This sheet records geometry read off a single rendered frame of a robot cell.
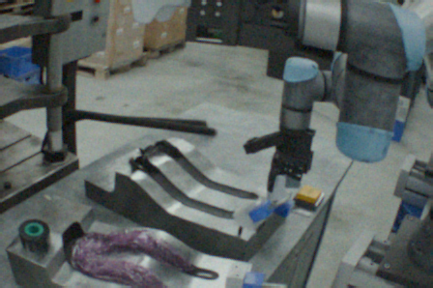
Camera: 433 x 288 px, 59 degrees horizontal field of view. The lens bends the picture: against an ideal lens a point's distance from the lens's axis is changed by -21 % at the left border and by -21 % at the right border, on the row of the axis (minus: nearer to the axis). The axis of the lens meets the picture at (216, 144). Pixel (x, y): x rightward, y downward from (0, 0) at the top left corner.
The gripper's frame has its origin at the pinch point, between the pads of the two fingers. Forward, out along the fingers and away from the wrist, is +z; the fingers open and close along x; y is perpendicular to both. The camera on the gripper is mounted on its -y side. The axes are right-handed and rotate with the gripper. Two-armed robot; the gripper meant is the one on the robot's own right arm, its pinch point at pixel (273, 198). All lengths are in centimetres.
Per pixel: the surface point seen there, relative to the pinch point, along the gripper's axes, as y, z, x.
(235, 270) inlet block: 4.8, 2.3, -28.0
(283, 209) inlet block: 4.0, 0.7, -2.2
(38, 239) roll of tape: -28, -4, -54
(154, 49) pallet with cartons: -298, 78, 353
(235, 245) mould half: -0.5, 4.3, -17.7
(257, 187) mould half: -6.7, 1.6, 5.3
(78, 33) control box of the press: -85, -27, 15
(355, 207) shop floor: 4, 90, 166
